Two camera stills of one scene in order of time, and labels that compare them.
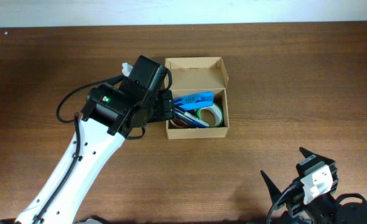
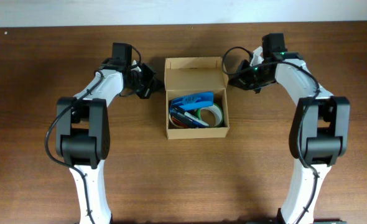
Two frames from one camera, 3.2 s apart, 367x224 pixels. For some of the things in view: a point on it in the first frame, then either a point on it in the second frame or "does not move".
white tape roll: [175, 124] does not move
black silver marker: [191, 119] does not move
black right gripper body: [295, 193] -> [241, 76]
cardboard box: [195, 75] does not move
